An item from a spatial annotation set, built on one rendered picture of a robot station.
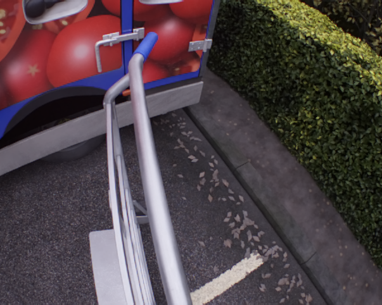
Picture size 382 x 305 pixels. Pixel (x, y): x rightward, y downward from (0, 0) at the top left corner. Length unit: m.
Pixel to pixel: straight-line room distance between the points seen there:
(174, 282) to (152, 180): 0.13
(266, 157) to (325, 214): 0.71
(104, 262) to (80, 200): 0.49
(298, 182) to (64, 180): 1.88
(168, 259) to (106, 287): 1.27
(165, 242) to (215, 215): 1.38
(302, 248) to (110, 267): 1.34
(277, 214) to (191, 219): 0.64
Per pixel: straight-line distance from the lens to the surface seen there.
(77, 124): 1.47
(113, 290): 1.51
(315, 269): 1.81
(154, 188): 0.29
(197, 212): 1.62
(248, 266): 1.61
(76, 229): 1.64
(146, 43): 0.58
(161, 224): 0.27
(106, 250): 1.55
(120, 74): 1.33
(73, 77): 1.25
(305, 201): 1.91
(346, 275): 2.02
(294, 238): 1.74
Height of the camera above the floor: 1.49
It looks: 53 degrees down
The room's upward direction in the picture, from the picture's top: 13 degrees clockwise
